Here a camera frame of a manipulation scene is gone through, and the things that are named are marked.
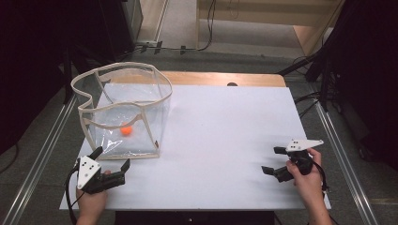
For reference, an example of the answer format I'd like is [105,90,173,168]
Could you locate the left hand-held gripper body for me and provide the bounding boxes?
[76,155,127,196]

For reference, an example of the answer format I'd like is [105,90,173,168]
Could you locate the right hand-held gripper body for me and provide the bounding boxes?
[273,139,325,184]

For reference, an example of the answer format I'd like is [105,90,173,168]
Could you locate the orange ball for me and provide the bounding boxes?
[119,123,133,137]

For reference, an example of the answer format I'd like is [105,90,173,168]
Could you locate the clear bag with beige trim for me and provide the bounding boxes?
[70,61,174,161]

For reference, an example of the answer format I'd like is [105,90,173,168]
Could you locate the person's right hand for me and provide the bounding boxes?
[285,147,327,206]

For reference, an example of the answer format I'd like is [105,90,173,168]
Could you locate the person's left hand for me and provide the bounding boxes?
[75,187,109,220]

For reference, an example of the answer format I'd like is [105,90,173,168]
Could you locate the white board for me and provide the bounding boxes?
[59,82,332,211]

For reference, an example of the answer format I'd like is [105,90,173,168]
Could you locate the black stand legs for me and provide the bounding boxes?
[277,51,333,112]

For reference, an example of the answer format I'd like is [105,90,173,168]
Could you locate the dark cabinet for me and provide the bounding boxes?
[99,0,145,61]

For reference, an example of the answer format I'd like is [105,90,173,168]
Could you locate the wooden shelf unit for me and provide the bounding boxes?
[195,0,345,58]

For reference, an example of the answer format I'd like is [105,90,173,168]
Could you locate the right hand-held gripper cable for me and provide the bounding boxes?
[313,160,330,196]

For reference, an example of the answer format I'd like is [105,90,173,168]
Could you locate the hand-held gripper cable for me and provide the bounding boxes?
[64,164,86,225]
[313,160,330,196]

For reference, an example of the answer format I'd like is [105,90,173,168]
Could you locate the left hand-held gripper cable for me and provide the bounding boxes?
[64,164,86,225]

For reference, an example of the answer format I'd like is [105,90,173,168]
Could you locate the metal floor rail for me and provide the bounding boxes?
[314,100,380,225]
[0,93,78,225]

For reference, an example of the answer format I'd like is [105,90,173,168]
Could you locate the black floor cables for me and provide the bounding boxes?
[293,91,321,119]

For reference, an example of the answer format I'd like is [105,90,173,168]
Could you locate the black floor cable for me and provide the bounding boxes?
[0,142,21,174]

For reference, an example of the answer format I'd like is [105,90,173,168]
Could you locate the black stand post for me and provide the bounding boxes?
[62,46,75,105]

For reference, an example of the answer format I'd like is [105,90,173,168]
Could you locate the black hanging cable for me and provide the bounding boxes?
[196,0,219,53]

